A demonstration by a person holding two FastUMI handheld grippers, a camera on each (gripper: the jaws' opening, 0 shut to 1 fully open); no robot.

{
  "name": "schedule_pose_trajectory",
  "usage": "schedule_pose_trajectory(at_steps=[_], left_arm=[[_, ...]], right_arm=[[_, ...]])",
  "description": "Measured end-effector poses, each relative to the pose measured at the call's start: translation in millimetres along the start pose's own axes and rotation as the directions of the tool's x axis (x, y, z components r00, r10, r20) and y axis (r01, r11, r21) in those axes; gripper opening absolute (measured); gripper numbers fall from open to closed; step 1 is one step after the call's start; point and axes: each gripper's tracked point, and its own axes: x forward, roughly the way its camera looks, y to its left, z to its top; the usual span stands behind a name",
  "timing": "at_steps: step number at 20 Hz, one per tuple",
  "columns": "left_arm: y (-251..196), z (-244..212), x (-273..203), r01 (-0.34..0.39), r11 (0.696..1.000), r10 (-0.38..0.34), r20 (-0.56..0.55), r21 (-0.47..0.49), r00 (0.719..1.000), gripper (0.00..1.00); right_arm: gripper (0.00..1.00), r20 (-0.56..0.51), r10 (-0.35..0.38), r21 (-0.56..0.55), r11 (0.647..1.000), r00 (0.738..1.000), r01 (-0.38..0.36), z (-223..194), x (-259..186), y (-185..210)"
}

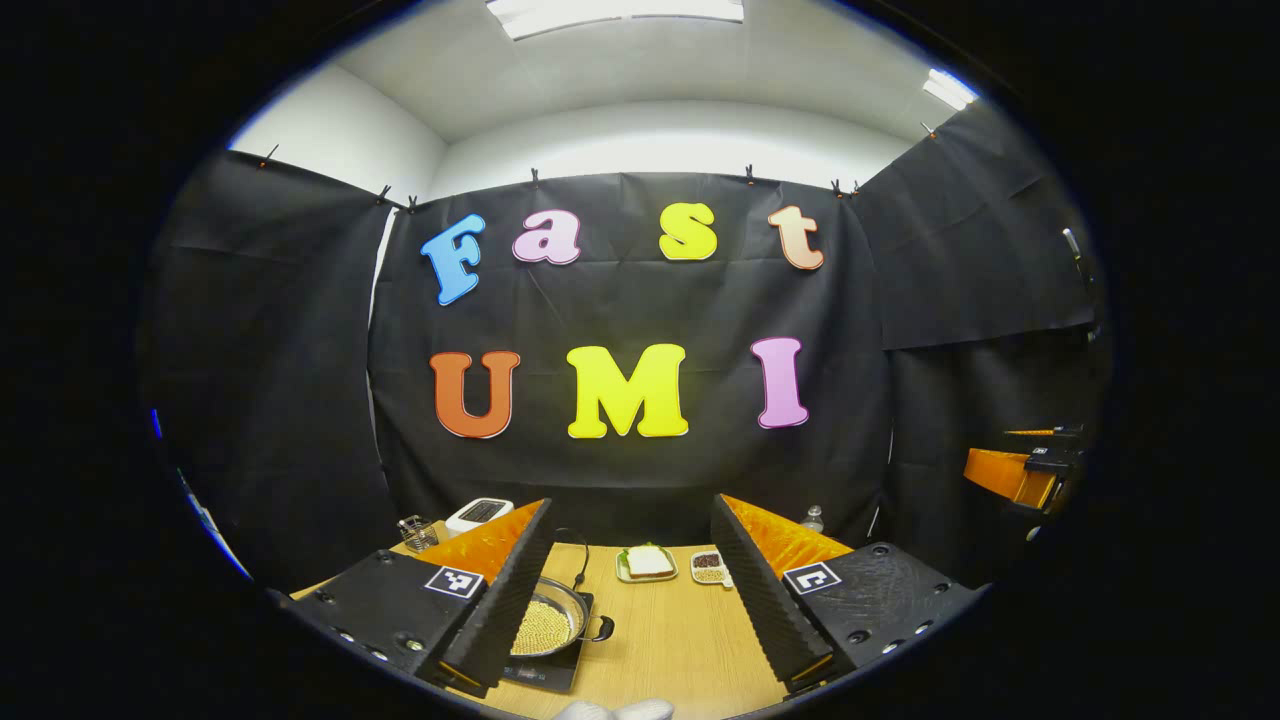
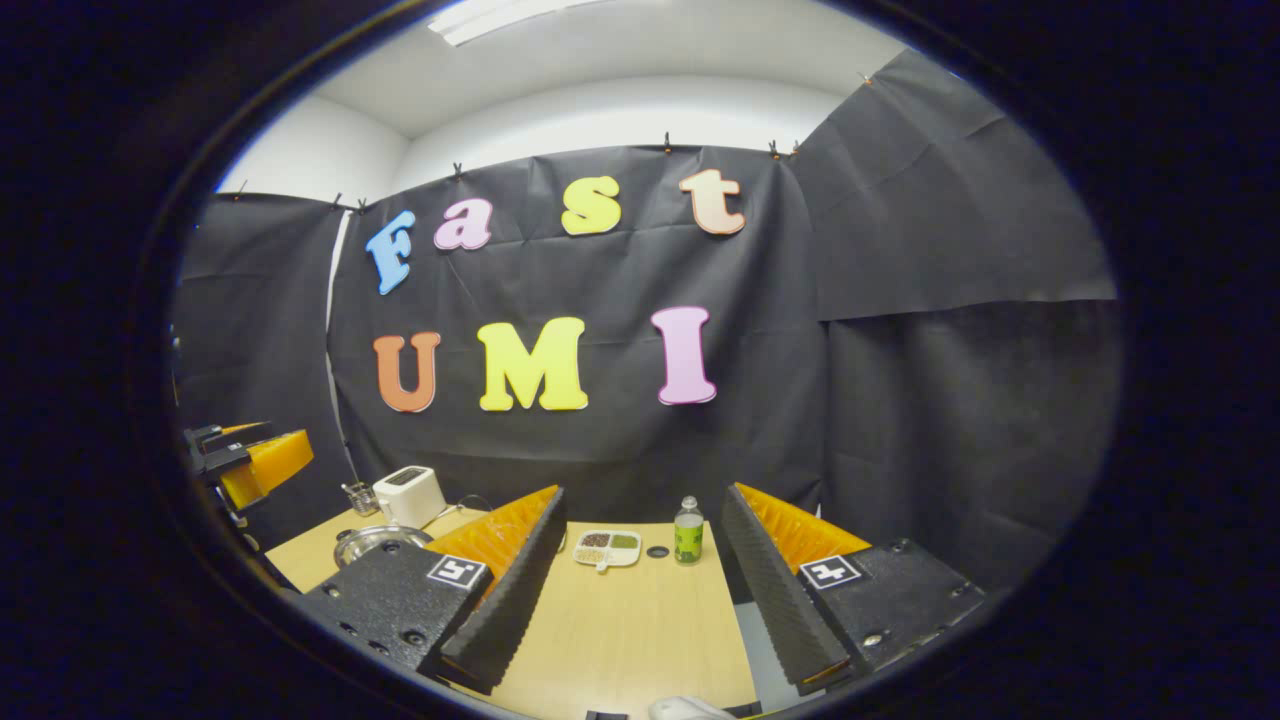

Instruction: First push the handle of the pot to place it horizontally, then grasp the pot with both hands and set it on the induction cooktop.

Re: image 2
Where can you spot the green drink bottle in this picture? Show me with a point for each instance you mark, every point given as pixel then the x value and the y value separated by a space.
pixel 688 535

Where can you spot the white toaster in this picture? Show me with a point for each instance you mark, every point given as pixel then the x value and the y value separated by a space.
pixel 410 497

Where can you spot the white divided tray of beans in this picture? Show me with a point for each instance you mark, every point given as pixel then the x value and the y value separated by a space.
pixel 607 547

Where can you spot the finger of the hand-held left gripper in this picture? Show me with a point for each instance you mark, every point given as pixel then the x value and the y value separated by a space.
pixel 235 435
pixel 275 460

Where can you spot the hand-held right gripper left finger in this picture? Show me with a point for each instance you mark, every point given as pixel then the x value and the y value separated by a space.
pixel 520 600

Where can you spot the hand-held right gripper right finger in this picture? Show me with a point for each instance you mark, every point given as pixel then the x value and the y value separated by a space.
pixel 775 600

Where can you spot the stainless steel pot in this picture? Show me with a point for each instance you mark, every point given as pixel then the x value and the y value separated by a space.
pixel 375 545

